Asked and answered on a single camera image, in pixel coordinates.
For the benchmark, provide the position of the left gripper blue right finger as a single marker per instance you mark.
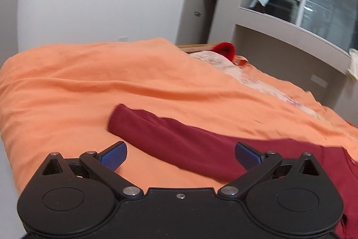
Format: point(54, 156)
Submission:
point(259, 166)

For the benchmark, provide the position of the white wall socket plate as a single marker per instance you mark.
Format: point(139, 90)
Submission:
point(321, 82)

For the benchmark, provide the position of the grey built-in wardrobe unit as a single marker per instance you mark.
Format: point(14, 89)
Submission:
point(279, 48)

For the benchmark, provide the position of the white garment on sill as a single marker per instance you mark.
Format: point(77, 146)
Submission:
point(353, 66)

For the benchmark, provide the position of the dark red long-sleeve sweater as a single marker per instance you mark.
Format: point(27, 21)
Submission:
point(212, 155)

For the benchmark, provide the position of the orange duvet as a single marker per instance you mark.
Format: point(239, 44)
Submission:
point(58, 98)

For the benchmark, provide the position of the bright red cloth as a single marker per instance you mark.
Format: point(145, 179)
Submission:
point(225, 49)

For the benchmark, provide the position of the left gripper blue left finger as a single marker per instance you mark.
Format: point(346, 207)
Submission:
point(102, 166)

